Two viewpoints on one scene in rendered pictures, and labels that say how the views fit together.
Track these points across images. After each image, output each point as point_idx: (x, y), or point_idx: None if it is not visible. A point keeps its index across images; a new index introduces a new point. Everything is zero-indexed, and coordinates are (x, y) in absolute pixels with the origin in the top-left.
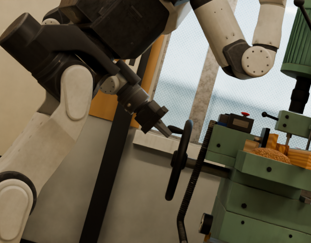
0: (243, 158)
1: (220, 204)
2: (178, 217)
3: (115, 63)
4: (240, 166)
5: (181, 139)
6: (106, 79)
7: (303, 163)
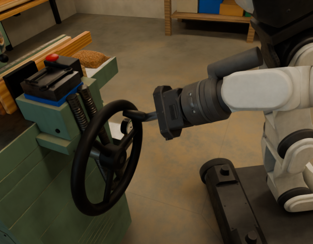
0: (114, 64)
1: (72, 161)
2: (123, 172)
3: (262, 56)
4: (111, 74)
5: (136, 107)
6: (258, 37)
7: (84, 43)
